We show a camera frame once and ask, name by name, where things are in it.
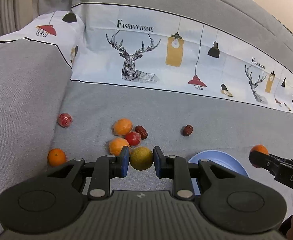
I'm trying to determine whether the orange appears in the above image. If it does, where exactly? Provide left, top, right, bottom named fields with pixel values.
left=112, top=118, right=133, bottom=136
left=249, top=144, right=269, bottom=168
left=47, top=148, right=67, bottom=167
left=109, top=138, right=130, bottom=156

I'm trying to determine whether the green round fruit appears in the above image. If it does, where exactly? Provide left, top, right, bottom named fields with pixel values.
left=130, top=146, right=153, bottom=171

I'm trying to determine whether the red fruit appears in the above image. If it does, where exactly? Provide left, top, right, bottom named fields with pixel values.
left=57, top=113, right=73, bottom=128
left=125, top=132, right=141, bottom=146

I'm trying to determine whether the light blue plate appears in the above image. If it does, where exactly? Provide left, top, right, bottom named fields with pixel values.
left=188, top=149, right=250, bottom=196

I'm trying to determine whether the dark red jujube right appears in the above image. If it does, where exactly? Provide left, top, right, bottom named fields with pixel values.
left=182, top=125, right=193, bottom=137

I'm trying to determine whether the dark red jujube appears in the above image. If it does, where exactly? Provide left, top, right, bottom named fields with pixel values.
left=182, top=125, right=193, bottom=137
left=135, top=125, right=148, bottom=140

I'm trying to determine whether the dark red jujube left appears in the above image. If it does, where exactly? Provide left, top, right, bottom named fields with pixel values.
left=135, top=125, right=148, bottom=140

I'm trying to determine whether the grey printed sofa cover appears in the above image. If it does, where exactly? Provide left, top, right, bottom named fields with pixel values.
left=0, top=0, right=293, bottom=240

